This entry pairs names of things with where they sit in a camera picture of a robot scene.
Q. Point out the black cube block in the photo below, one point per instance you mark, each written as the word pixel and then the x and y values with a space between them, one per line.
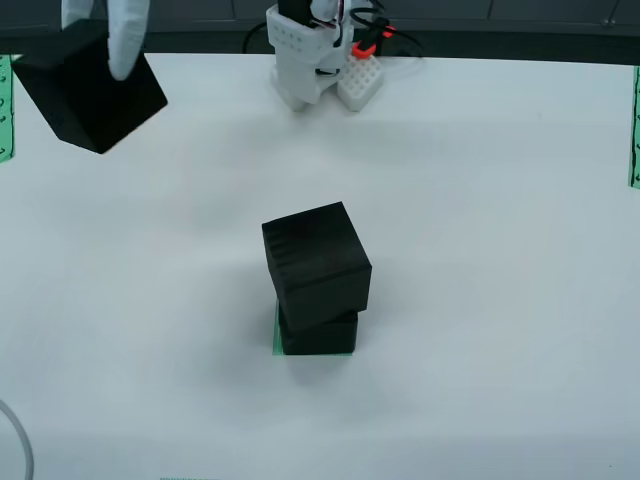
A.
pixel 90 105
pixel 320 340
pixel 320 260

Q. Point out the green strip with arrows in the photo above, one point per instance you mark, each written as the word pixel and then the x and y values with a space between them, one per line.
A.
pixel 6 125
pixel 635 130

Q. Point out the orange and black clamp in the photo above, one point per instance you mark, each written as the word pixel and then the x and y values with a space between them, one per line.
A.
pixel 365 48

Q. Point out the green striped square marker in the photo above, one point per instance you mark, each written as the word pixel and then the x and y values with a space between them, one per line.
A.
pixel 275 345

